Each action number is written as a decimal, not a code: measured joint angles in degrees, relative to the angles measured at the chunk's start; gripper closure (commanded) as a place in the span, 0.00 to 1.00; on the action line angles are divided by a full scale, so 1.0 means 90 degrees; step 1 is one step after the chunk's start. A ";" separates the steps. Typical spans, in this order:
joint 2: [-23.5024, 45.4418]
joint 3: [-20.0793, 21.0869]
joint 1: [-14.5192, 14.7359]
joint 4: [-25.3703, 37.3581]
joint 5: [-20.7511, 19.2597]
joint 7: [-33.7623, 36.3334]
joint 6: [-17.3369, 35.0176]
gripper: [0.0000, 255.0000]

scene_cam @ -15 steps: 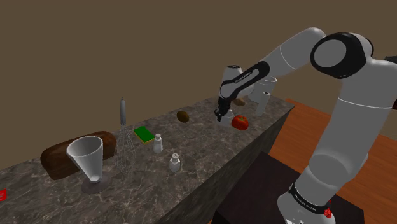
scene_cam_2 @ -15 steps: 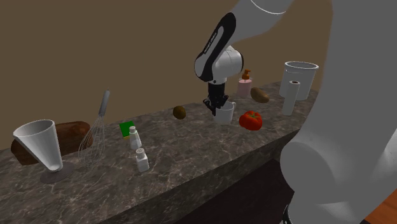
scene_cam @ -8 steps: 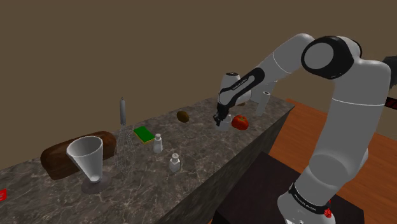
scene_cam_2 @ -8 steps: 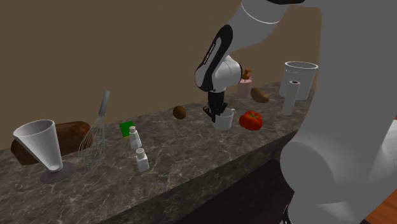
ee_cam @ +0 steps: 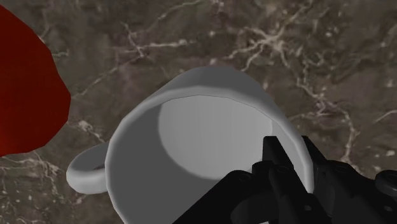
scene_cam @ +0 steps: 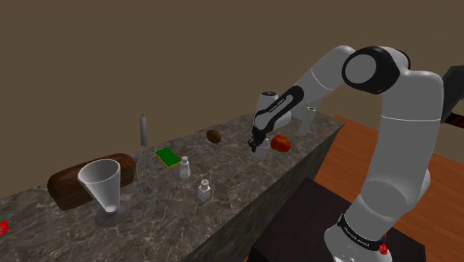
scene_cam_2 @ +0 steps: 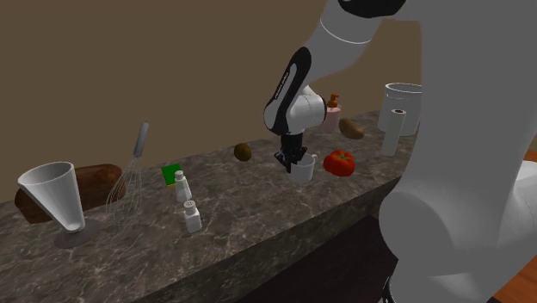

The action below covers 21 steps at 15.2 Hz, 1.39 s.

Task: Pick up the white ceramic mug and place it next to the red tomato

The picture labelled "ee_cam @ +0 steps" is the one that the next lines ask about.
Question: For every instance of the white mug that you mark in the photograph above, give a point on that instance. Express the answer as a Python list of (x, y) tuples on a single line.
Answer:
[(192, 136)]

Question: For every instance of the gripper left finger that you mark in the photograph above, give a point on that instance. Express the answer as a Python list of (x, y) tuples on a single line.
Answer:
[(276, 173)]

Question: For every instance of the red rounded object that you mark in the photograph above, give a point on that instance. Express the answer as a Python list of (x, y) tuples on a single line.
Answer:
[(28, 93)]

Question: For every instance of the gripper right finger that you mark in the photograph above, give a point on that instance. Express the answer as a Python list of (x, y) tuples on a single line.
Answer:
[(347, 186)]

